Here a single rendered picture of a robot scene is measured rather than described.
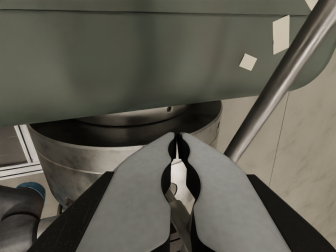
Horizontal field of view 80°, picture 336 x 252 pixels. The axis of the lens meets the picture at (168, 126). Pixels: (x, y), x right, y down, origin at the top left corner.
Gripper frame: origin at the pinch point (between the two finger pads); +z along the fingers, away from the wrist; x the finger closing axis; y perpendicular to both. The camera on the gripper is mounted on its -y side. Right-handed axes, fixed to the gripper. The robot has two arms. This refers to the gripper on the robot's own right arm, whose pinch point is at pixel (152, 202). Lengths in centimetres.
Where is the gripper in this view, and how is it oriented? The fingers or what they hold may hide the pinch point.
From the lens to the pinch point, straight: 53.2
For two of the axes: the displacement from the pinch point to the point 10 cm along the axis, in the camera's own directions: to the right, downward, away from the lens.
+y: -0.2, 8.8, 4.8
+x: 3.3, 4.6, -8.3
